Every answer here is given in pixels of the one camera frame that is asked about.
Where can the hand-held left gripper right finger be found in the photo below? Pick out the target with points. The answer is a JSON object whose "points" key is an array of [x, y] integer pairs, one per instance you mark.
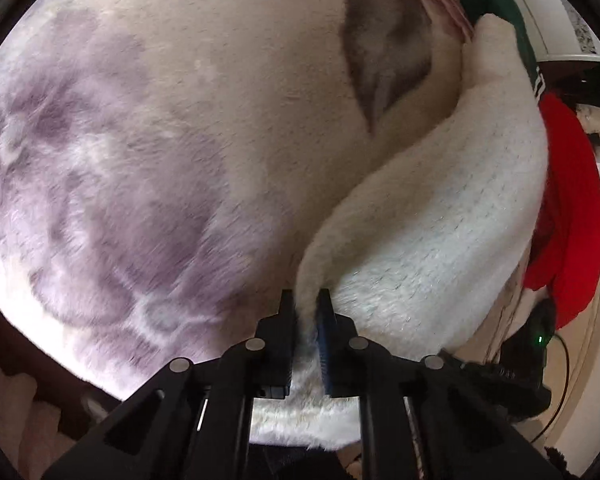
{"points": [[325, 335]]}

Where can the red knitted blanket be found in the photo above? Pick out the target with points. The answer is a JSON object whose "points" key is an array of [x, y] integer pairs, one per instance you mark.
{"points": [[569, 200]]}

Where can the folded green striped garment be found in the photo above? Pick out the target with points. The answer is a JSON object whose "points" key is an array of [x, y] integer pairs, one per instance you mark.
{"points": [[504, 15]]}

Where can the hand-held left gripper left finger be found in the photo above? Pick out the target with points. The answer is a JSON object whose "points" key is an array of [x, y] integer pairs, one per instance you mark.
{"points": [[285, 332]]}

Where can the person's dark pants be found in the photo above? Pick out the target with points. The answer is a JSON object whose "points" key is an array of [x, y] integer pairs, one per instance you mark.
{"points": [[300, 462]]}

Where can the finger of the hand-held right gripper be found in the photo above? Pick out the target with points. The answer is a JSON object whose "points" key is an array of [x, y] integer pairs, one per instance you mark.
{"points": [[509, 392]]}

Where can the floral purple bed blanket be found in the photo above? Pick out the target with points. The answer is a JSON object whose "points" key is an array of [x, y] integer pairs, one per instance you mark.
{"points": [[155, 135]]}

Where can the white fuzzy jacket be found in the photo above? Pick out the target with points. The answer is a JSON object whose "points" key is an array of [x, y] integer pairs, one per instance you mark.
{"points": [[454, 220]]}

